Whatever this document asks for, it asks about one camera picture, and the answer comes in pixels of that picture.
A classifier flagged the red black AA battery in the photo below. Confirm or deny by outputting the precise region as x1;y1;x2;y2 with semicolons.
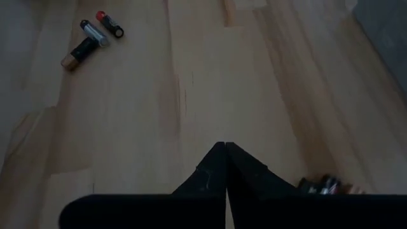
95;10;125;39

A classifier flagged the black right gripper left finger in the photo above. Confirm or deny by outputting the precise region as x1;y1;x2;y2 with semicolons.
59;141;227;229

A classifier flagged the grey plastic bin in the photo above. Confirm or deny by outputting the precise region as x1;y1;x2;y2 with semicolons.
351;0;407;99

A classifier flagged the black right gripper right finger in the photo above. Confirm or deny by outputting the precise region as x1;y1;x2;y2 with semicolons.
226;142;407;229

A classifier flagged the silver AA battery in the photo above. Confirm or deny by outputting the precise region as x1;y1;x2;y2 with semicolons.
298;174;343;195
79;19;110;48

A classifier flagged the copper black AA battery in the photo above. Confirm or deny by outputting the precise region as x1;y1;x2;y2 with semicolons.
60;37;100;72

